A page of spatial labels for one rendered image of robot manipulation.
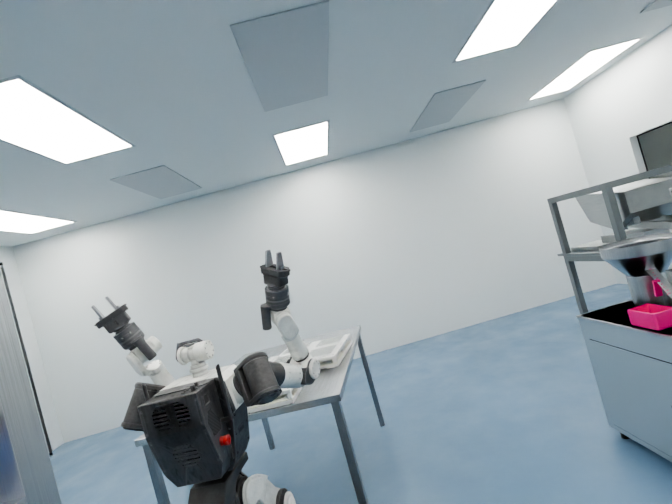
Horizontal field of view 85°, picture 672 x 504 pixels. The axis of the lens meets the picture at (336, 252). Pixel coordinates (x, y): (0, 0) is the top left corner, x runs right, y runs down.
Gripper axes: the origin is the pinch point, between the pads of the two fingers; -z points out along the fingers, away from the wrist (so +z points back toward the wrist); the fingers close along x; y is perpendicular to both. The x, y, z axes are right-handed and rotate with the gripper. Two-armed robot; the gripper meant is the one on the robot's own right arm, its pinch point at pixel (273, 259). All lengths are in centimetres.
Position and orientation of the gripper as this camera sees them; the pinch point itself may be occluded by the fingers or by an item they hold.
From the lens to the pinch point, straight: 134.6
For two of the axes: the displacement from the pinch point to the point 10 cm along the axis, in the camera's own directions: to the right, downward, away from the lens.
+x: -8.2, -1.4, 5.5
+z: 0.4, 9.5, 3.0
